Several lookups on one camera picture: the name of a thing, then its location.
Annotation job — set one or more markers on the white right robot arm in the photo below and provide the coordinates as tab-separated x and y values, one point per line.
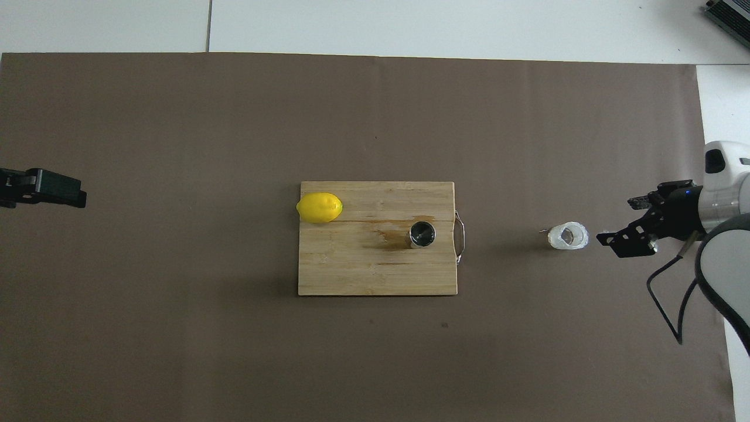
726	187

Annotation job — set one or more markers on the brown paper table mat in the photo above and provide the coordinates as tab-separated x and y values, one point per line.
234	351

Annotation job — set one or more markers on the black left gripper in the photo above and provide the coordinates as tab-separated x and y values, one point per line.
10	184

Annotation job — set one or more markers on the yellow lemon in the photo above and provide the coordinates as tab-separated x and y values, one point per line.
319	208

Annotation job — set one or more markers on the small clear cup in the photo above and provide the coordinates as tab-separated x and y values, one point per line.
554	237

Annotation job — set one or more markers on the steel double jigger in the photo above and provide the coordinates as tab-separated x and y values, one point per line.
422	234

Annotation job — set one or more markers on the wooden cutting board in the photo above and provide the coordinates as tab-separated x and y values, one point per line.
363	269

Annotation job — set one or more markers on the grey ribbed metal device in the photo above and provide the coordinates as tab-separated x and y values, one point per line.
732	17

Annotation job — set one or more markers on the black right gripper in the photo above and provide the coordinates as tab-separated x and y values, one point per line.
682	211

